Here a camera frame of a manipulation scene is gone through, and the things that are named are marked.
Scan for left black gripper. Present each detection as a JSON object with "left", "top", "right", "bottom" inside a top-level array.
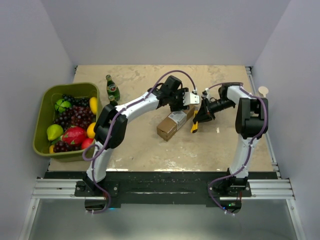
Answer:
[{"left": 168, "top": 88, "right": 189, "bottom": 112}]

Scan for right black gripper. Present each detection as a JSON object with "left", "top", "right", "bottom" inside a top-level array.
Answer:
[{"left": 193, "top": 97, "right": 235, "bottom": 124}]

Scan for yellow utility knife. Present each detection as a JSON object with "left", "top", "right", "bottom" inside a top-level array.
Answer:
[{"left": 190, "top": 110, "right": 198, "bottom": 134}]

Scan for brown cardboard express box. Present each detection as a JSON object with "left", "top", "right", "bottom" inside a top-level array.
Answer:
[{"left": 156, "top": 105, "right": 196, "bottom": 142}]

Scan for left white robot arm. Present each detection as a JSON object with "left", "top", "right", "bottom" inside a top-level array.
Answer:
[{"left": 82, "top": 75, "right": 192, "bottom": 196}]

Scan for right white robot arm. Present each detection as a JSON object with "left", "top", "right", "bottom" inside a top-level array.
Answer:
[{"left": 191, "top": 82, "right": 269, "bottom": 197}]

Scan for green glass bottle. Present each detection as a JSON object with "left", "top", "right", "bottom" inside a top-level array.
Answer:
[
  {"left": 108, "top": 95, "right": 118, "bottom": 107},
  {"left": 105, "top": 74, "right": 121, "bottom": 101}
]

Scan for beige cup bottle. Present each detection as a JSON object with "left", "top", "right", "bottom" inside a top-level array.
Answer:
[{"left": 258, "top": 86, "right": 269, "bottom": 98}]

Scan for yellow lemon fruit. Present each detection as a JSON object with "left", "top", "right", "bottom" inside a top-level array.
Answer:
[{"left": 89, "top": 97, "right": 98, "bottom": 115}]

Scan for orange round fruit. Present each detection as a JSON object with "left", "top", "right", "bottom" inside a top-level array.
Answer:
[{"left": 86, "top": 122, "right": 96, "bottom": 139}]

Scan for red purple grape bunch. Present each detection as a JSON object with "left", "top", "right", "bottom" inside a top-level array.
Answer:
[{"left": 53, "top": 106, "right": 96, "bottom": 131}]

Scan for dark black grape bunch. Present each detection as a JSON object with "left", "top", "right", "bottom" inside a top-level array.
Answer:
[{"left": 62, "top": 94, "right": 90, "bottom": 107}]

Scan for small red apple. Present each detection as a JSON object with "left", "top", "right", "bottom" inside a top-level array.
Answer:
[{"left": 81, "top": 137, "right": 95, "bottom": 150}]

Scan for red dragon fruit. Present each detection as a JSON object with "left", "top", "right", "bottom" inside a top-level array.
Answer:
[{"left": 62, "top": 126, "right": 87, "bottom": 146}]

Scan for lower dark red grapes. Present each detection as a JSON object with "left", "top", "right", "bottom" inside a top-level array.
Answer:
[{"left": 53, "top": 140, "right": 81, "bottom": 153}]

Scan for yellow green pear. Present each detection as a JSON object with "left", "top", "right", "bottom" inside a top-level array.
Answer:
[{"left": 46, "top": 124, "right": 64, "bottom": 141}]

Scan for olive green plastic bin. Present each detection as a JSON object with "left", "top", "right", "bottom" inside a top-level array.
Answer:
[{"left": 32, "top": 82, "right": 103, "bottom": 163}]

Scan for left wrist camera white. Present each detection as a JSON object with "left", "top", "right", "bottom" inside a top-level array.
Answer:
[{"left": 182, "top": 91, "right": 201, "bottom": 106}]

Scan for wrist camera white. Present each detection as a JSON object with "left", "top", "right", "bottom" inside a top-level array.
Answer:
[
  {"left": 182, "top": 91, "right": 201, "bottom": 106},
  {"left": 201, "top": 87, "right": 211, "bottom": 101}
]

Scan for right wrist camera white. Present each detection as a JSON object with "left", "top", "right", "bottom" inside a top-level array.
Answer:
[{"left": 201, "top": 87, "right": 211, "bottom": 101}]

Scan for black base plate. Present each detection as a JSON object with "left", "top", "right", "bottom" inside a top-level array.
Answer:
[{"left": 44, "top": 171, "right": 252, "bottom": 213}]

